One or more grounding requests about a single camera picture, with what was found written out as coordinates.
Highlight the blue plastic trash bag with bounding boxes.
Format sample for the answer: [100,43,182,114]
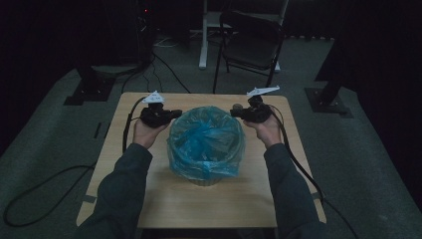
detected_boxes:
[166,106,247,181]

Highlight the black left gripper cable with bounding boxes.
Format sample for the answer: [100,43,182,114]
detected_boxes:
[3,96,148,229]

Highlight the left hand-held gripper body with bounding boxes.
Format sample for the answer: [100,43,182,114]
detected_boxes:
[140,91,173,129]

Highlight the person's right hand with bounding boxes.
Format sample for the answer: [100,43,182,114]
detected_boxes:
[243,113,284,149]

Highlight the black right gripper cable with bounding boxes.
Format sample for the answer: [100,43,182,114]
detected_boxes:
[270,105,360,239]

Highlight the person's left hand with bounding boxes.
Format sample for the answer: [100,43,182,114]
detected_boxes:
[132,118,171,149]

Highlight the black floor cables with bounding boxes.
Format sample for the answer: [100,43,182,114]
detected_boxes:
[120,53,192,95]

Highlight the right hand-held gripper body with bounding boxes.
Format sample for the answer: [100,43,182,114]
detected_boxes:
[240,86,281,124]

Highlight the dark equipment rack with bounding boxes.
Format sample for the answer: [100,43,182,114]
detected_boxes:
[103,0,154,69]

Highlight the black folding chair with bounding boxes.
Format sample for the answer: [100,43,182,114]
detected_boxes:
[212,9,287,96]

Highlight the white desk frame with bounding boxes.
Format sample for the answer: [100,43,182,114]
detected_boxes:
[198,0,291,74]

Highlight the green ribbed trash bin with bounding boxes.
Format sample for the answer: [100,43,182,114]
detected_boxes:
[187,176,223,187]

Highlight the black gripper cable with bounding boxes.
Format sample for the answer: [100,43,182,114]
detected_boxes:
[270,105,360,239]
[3,96,148,229]

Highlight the black stand base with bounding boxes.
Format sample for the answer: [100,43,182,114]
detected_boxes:
[64,65,116,107]
[305,79,353,120]

